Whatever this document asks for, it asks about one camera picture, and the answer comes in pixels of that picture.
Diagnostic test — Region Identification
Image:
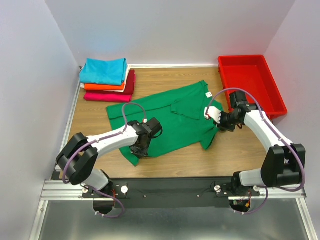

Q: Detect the green t shirt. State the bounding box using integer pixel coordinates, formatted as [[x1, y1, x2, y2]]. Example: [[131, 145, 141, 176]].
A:
[[106, 79, 224, 167]]

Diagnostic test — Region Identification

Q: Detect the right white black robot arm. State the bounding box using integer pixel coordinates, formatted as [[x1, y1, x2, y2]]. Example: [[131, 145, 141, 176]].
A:
[[217, 87, 306, 196]]

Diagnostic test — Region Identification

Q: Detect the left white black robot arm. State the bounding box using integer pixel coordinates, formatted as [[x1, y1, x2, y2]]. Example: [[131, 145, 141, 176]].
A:
[[56, 117, 163, 198]]

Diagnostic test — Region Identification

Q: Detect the red plastic bin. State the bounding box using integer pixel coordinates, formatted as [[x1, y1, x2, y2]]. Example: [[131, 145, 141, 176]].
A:
[[218, 55, 288, 120]]

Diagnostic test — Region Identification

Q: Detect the folded dark red t shirt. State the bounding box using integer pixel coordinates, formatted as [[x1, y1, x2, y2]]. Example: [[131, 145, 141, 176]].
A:
[[120, 69, 136, 95]]

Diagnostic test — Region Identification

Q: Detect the folded pink t shirt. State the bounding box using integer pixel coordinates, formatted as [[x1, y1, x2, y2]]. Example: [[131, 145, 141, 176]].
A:
[[83, 92, 132, 103]]

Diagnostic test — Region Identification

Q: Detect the folded cyan t shirt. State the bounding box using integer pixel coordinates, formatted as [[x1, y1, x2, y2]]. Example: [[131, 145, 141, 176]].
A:
[[79, 58, 128, 86]]

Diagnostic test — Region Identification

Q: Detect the folded orange t shirt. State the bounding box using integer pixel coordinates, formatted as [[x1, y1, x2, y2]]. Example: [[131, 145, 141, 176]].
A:
[[80, 82, 126, 92]]

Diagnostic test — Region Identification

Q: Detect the folded white t shirt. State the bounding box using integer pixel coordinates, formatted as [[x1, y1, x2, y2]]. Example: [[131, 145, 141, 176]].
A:
[[80, 64, 131, 93]]

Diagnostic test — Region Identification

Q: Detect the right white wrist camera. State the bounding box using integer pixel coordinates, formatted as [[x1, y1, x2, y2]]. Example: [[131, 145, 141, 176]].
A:
[[204, 106, 222, 124]]

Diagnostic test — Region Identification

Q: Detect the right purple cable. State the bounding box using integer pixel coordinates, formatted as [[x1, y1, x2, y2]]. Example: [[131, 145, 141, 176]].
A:
[[206, 87, 306, 216]]

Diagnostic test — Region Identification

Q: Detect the purple cable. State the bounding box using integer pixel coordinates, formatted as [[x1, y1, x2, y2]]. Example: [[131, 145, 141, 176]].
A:
[[61, 102, 150, 218], [206, 87, 306, 216]]

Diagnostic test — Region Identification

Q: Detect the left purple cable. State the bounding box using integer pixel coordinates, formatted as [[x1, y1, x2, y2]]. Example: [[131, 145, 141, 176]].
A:
[[61, 102, 150, 218]]

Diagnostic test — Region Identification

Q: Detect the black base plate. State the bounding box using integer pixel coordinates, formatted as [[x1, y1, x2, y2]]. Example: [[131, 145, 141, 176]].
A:
[[82, 176, 260, 213]]

